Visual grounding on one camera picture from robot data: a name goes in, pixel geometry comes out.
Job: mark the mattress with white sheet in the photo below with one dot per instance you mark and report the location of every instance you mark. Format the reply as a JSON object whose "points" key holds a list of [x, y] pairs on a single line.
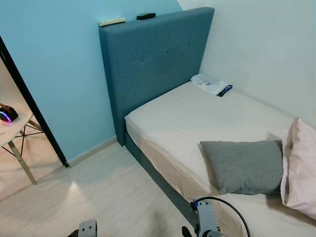
{"points": [[197, 121]]}

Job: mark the black device with coloured light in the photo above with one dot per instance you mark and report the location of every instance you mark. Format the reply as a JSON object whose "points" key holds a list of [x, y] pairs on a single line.
{"points": [[7, 114]]}

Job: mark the white plastic package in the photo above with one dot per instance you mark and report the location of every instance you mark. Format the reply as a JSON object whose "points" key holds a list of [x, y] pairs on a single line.
{"points": [[207, 84]]}

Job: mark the black door frame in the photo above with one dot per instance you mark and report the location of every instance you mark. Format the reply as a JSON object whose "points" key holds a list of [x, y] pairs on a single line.
{"points": [[30, 101]]}

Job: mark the blue-grey bed base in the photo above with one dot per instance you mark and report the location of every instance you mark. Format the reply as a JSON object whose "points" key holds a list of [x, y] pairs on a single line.
{"points": [[155, 175]]}

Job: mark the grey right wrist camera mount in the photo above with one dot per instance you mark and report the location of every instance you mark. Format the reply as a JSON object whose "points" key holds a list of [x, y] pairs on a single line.
{"points": [[206, 217]]}

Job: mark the cream remote control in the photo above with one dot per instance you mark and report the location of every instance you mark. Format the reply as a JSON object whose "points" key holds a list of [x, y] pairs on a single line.
{"points": [[111, 21]]}

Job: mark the grey pillow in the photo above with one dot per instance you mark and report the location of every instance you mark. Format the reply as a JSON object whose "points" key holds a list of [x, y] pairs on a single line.
{"points": [[244, 168]]}

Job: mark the black remote control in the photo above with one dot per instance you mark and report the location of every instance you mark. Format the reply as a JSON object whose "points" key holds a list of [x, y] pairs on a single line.
{"points": [[146, 16]]}

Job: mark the blue-grey fabric bed headboard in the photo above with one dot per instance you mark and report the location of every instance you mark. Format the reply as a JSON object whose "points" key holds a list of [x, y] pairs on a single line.
{"points": [[153, 64]]}

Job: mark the wooden table with braced legs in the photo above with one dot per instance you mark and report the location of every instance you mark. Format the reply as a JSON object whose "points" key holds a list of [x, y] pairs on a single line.
{"points": [[12, 136]]}

